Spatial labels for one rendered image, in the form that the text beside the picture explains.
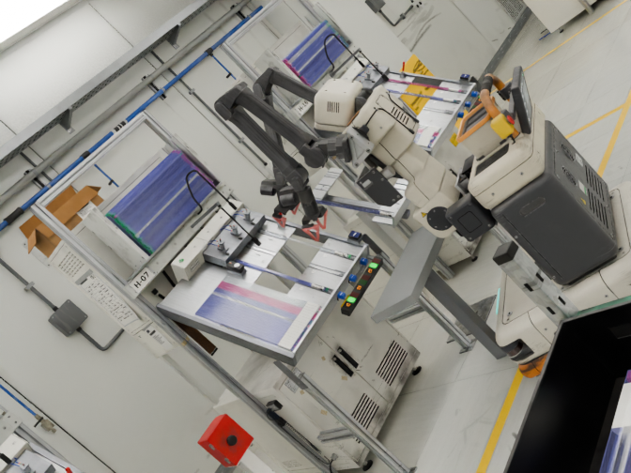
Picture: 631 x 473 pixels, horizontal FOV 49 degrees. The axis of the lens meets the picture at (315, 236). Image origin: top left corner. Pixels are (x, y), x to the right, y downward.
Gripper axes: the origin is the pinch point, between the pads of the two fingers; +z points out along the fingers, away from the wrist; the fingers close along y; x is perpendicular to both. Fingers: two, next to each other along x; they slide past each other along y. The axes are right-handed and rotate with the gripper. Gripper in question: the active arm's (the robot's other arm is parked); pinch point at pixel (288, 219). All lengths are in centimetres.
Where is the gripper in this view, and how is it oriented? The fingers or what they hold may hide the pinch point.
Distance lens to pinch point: 317.3
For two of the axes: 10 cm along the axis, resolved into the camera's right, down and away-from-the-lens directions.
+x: 8.5, 2.8, -4.4
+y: -5.1, 6.3, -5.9
